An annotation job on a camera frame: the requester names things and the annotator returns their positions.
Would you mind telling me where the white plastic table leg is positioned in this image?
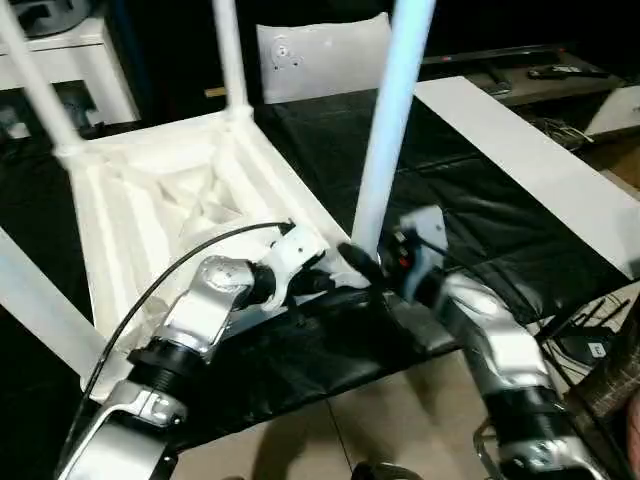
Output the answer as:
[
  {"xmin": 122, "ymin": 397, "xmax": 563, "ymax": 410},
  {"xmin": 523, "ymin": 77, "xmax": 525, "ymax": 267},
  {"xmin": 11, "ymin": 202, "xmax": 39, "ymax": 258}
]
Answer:
[
  {"xmin": 212, "ymin": 0, "xmax": 252, "ymax": 122},
  {"xmin": 0, "ymin": 0, "xmax": 85, "ymax": 157},
  {"xmin": 349, "ymin": 0, "xmax": 437, "ymax": 257},
  {"xmin": 0, "ymin": 227, "xmax": 109, "ymax": 382}
]

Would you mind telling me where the white plastic table top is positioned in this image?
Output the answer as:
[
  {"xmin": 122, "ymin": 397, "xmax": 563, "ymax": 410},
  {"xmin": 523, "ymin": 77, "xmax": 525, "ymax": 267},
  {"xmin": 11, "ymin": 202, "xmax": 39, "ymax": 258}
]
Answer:
[{"xmin": 54, "ymin": 107, "xmax": 375, "ymax": 402}]

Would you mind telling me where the white flat board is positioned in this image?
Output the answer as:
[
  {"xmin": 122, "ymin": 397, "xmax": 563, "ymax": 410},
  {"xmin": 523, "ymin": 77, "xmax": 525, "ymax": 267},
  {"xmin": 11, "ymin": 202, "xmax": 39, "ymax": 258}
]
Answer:
[{"xmin": 413, "ymin": 77, "xmax": 640, "ymax": 281}]

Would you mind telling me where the black router with label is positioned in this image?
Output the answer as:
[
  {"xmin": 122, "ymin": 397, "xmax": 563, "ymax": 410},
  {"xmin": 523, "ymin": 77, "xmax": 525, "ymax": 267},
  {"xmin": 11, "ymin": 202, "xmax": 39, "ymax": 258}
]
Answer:
[{"xmin": 557, "ymin": 294, "xmax": 632, "ymax": 367}]

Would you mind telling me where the black bar with red light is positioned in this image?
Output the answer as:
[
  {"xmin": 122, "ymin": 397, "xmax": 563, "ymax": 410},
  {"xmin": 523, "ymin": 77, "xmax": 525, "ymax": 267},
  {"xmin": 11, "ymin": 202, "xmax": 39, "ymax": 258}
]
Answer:
[{"xmin": 419, "ymin": 43, "xmax": 571, "ymax": 66}]

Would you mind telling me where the dark textured bundle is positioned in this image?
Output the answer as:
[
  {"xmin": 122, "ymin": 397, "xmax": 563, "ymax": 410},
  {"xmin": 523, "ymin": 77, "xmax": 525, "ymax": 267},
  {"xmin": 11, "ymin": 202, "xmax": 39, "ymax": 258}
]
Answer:
[{"xmin": 574, "ymin": 319, "xmax": 640, "ymax": 417}]

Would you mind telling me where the black remote control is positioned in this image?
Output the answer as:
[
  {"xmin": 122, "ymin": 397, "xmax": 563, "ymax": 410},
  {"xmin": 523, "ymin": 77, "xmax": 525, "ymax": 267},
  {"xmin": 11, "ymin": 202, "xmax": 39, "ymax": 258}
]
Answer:
[{"xmin": 527, "ymin": 64, "xmax": 610, "ymax": 80}]

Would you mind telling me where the white cardboard box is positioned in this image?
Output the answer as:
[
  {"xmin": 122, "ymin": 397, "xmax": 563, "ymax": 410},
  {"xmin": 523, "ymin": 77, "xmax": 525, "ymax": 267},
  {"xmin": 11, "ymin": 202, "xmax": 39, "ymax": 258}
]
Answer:
[{"xmin": 583, "ymin": 84, "xmax": 640, "ymax": 139}]

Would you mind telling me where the white cabinet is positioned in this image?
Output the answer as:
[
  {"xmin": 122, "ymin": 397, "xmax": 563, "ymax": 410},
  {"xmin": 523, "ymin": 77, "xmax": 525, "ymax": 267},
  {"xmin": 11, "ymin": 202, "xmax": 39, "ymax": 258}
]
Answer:
[{"xmin": 0, "ymin": 0, "xmax": 142, "ymax": 141}]

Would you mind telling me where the dark grey helmet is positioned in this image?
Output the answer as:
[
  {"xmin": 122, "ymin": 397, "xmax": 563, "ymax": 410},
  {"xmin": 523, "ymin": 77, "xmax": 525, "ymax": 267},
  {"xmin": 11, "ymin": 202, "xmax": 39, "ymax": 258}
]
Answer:
[{"xmin": 0, "ymin": 0, "xmax": 94, "ymax": 37}]

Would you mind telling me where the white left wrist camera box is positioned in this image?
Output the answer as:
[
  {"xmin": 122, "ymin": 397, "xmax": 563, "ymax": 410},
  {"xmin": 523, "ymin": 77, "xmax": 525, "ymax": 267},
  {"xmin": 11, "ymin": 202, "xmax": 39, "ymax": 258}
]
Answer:
[{"xmin": 262, "ymin": 224, "xmax": 330, "ymax": 314}]

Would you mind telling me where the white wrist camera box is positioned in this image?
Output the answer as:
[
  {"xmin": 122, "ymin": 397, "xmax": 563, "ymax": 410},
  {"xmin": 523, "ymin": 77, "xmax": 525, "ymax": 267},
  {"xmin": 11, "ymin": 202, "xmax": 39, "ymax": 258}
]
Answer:
[
  {"xmin": 398, "ymin": 204, "xmax": 450, "ymax": 307},
  {"xmin": 262, "ymin": 224, "xmax": 330, "ymax": 314}
]

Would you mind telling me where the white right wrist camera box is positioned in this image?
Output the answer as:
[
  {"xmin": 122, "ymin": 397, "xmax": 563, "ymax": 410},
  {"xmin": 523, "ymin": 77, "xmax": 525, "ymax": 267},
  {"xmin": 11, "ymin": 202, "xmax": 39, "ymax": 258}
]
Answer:
[{"xmin": 398, "ymin": 204, "xmax": 450, "ymax": 307}]

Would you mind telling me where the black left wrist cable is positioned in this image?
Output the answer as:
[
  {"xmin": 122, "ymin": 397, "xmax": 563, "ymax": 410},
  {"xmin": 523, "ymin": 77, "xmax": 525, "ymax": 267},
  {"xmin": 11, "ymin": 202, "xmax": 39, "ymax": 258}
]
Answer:
[{"xmin": 64, "ymin": 221, "xmax": 297, "ymax": 451}]

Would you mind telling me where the black metal table frame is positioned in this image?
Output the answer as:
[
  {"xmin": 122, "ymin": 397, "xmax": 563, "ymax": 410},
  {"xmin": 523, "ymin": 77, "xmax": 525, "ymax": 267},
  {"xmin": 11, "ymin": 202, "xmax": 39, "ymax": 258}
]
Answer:
[{"xmin": 539, "ymin": 294, "xmax": 604, "ymax": 344}]

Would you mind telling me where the chrome metal frame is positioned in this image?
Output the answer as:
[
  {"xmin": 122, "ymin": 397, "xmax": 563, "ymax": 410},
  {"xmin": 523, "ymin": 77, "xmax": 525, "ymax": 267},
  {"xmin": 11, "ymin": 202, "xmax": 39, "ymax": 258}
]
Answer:
[{"xmin": 472, "ymin": 422, "xmax": 502, "ymax": 474}]

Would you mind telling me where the pale tangled cable pile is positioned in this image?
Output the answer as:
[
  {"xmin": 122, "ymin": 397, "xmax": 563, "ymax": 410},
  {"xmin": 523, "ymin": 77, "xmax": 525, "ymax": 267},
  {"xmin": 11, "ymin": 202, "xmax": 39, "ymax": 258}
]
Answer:
[{"xmin": 539, "ymin": 117, "xmax": 597, "ymax": 147}]

